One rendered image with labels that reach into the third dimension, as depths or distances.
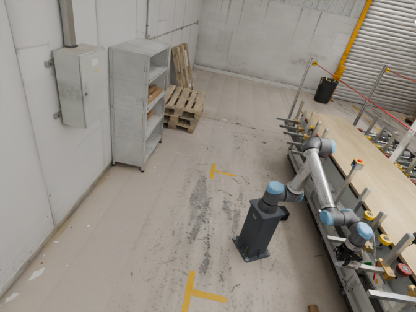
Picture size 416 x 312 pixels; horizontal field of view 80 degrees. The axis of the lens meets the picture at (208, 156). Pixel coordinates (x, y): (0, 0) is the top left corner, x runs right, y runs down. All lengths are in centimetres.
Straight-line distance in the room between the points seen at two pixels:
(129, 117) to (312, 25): 726
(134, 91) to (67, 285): 201
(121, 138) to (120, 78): 78
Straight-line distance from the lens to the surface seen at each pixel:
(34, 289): 264
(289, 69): 940
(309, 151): 195
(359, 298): 284
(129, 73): 303
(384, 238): 236
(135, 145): 338
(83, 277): 259
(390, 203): 284
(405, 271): 221
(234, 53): 918
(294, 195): 238
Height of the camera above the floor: 217
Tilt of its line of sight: 32 degrees down
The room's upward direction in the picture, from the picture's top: 12 degrees clockwise
